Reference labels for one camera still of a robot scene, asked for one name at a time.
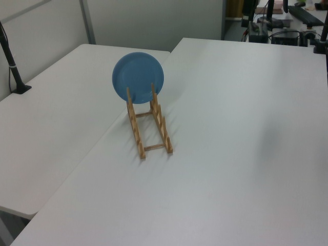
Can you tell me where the blue round plate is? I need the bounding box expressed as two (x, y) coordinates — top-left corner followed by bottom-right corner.
(112, 52), (165, 105)

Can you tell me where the wooden plate rack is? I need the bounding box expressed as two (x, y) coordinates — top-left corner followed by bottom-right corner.
(126, 83), (174, 160)

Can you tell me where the small black electronic device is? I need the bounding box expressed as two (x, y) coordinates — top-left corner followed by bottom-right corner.
(249, 22), (269, 43)

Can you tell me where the black hanging device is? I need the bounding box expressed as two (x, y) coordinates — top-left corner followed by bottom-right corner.
(241, 0), (258, 28)

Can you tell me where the black box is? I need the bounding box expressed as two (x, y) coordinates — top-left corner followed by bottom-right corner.
(271, 30), (301, 47)

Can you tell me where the black monitor stand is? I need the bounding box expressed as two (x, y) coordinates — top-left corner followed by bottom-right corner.
(257, 0), (283, 29)

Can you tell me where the black keyboard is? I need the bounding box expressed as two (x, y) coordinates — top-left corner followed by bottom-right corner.
(288, 5), (325, 27)

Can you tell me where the dark partition edge post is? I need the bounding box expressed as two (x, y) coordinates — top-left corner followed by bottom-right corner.
(220, 0), (228, 40)

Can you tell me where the grey metal partition post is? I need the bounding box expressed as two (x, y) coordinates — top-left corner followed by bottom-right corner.
(79, 0), (96, 45)

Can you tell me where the black camera pole with clamp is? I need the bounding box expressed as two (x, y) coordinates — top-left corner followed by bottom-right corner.
(0, 20), (32, 95)

